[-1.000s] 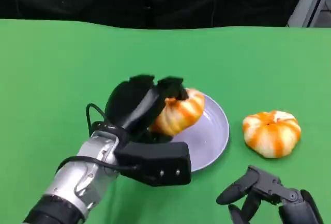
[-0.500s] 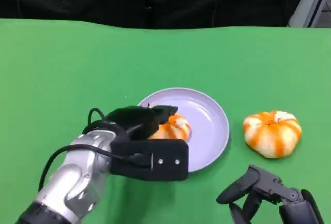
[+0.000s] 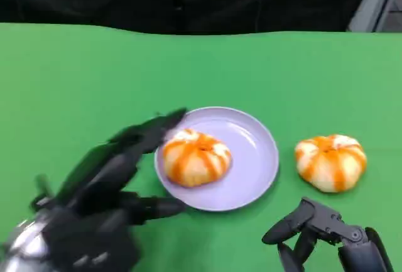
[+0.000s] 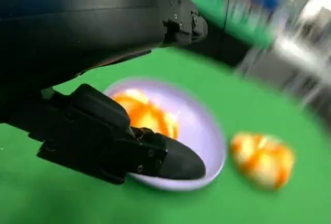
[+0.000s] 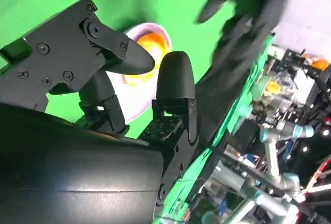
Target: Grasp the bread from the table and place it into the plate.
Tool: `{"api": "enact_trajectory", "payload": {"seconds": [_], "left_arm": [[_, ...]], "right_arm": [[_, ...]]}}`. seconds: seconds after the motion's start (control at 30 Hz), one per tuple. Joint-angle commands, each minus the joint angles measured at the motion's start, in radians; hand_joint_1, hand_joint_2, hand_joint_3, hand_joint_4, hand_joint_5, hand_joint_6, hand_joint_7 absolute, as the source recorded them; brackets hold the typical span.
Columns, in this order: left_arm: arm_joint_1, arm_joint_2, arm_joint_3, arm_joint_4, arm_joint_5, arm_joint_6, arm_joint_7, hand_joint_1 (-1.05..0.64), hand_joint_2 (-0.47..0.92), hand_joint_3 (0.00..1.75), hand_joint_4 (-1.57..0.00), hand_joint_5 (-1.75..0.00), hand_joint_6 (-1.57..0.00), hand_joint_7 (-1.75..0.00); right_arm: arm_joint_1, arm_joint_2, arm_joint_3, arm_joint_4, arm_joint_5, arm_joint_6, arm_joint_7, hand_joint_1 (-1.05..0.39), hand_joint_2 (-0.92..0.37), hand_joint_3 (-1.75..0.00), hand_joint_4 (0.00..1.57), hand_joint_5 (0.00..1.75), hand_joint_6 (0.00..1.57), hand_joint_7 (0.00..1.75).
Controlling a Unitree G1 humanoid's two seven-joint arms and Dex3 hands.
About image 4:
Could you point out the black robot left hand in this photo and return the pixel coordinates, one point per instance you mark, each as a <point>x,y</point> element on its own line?
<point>77,27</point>

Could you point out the orange and white bread roll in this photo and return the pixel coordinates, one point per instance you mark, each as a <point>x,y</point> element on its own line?
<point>261,160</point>
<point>150,112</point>

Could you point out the lilac plate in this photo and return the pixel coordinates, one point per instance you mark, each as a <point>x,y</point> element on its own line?
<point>199,131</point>

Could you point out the green table cloth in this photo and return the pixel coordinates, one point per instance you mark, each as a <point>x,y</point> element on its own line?
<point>258,105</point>

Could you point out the grey workshop machine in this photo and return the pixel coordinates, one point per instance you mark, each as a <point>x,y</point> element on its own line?
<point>297,53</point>

